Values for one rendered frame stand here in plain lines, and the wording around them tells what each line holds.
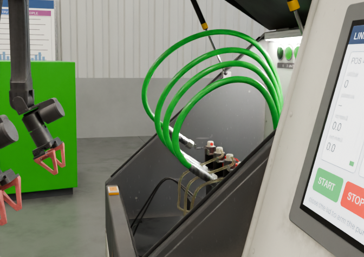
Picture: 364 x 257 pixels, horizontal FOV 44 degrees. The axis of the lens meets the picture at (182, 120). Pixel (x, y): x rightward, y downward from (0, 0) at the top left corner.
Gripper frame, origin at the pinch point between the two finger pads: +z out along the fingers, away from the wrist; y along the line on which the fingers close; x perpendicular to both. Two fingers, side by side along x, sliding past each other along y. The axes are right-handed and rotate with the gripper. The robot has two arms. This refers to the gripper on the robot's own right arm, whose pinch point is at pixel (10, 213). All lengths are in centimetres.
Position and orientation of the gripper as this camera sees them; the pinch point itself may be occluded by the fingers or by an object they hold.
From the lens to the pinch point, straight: 113.9
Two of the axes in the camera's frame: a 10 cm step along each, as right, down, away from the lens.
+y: -0.1, -1.4, 9.9
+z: 4.4, 8.9, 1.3
